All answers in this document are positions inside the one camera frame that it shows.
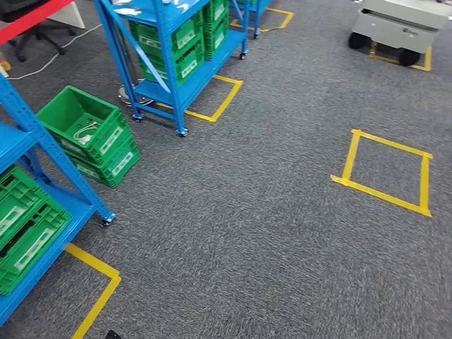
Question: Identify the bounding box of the red barrier belt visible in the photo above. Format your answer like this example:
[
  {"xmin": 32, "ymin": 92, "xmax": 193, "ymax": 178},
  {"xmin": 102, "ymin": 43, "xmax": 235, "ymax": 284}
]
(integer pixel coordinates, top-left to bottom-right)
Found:
[{"xmin": 0, "ymin": 0, "xmax": 74, "ymax": 47}]

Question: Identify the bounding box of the blue metal shelf rack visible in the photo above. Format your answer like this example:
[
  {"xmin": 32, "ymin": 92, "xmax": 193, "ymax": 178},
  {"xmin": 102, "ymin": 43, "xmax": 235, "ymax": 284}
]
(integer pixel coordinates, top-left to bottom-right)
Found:
[
  {"xmin": 94, "ymin": 0, "xmax": 251, "ymax": 138},
  {"xmin": 229, "ymin": 0, "xmax": 275, "ymax": 40},
  {"xmin": 0, "ymin": 74, "xmax": 117, "ymax": 328}
]

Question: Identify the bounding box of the black office chair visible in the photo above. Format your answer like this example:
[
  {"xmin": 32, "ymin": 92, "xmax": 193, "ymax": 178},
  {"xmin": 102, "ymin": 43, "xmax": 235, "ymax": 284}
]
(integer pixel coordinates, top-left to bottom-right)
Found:
[{"xmin": 0, "ymin": 0, "xmax": 77, "ymax": 63}]

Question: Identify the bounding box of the yellow floor tape square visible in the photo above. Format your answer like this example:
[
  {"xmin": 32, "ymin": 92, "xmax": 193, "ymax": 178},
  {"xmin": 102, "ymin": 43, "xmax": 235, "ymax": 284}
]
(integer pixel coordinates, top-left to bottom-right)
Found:
[{"xmin": 64, "ymin": 242, "xmax": 122, "ymax": 339}]

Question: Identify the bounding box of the white panel desk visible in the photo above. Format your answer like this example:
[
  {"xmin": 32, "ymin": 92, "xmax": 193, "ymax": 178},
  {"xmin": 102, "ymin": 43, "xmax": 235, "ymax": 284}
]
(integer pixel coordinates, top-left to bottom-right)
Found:
[{"xmin": 46, "ymin": 1, "xmax": 86, "ymax": 30}]

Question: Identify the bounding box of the black stanchion post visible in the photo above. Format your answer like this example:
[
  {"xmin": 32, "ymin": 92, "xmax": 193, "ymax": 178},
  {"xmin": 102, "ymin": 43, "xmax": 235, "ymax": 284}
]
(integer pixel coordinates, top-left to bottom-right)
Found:
[{"xmin": 117, "ymin": 28, "xmax": 157, "ymax": 109}]

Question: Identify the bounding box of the white cable bundle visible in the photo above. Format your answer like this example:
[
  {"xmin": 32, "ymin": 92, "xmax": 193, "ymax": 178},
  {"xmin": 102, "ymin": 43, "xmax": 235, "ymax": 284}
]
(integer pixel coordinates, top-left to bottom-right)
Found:
[{"xmin": 73, "ymin": 120, "xmax": 99, "ymax": 145}]

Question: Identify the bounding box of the orange small object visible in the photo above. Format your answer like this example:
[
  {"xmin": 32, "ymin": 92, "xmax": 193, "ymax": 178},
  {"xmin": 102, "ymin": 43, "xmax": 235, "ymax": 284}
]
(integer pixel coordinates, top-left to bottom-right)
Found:
[{"xmin": 0, "ymin": 50, "xmax": 11, "ymax": 78}]

